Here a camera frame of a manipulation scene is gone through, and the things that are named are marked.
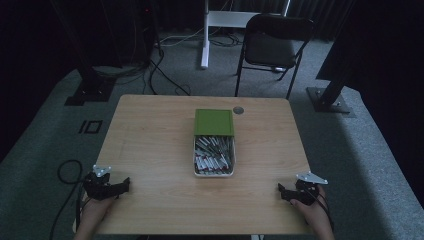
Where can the grey round table grommet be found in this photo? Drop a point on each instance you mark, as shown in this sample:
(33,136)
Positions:
(238,110)

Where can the pile of white red sachets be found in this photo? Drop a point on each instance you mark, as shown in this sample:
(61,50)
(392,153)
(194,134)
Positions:
(213,155)

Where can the person's right hand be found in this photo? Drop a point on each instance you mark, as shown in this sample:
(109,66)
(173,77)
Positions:
(313,213)

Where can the green box sleeve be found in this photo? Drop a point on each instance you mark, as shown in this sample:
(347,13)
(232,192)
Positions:
(213,122)

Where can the black metal stand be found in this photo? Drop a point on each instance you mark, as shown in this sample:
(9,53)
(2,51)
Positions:
(330,96)
(90,83)

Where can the person's left hand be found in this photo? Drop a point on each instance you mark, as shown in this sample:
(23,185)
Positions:
(96,209)

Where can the dark computer tower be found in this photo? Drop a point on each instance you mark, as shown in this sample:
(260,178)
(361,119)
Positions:
(145,30)

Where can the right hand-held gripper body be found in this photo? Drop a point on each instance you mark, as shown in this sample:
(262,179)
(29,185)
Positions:
(308,190)

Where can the white desk frame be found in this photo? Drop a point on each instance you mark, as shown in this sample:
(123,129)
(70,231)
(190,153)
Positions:
(220,18)

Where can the white box tray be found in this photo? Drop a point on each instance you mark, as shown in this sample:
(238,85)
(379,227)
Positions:
(195,160)

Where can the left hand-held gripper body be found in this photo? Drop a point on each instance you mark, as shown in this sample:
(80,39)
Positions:
(97,188)

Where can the black folding chair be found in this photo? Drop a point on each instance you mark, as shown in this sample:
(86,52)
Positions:
(270,46)

